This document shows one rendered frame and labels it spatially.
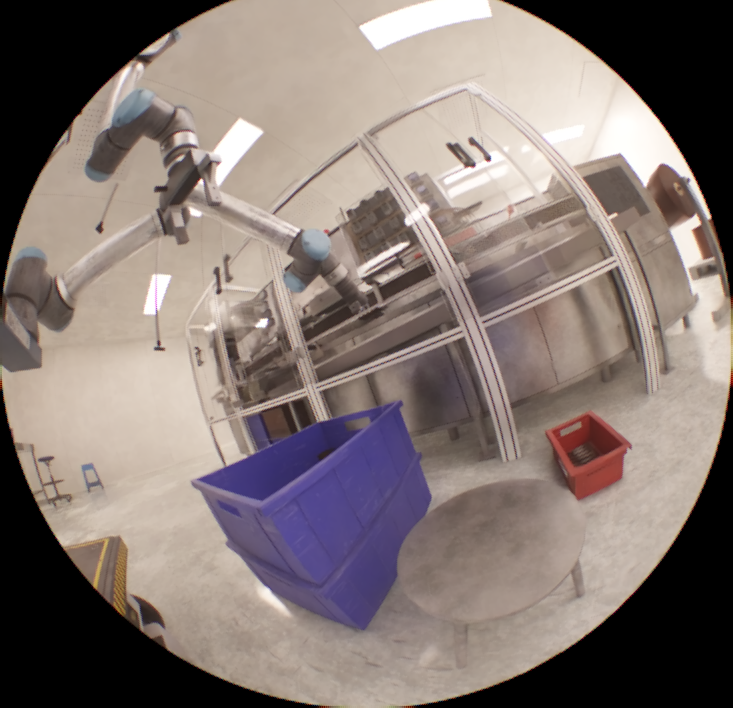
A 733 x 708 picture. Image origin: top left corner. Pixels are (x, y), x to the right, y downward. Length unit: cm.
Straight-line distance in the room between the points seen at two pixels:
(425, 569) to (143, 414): 526
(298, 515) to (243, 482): 38
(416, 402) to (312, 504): 99
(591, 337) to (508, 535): 111
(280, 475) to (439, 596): 65
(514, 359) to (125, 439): 565
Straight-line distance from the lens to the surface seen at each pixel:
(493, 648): 58
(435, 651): 60
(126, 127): 61
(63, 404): 565
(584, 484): 75
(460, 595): 36
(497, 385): 90
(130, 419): 536
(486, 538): 41
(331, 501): 47
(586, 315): 134
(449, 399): 126
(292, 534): 41
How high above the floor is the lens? 56
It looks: 7 degrees up
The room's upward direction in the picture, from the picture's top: 21 degrees counter-clockwise
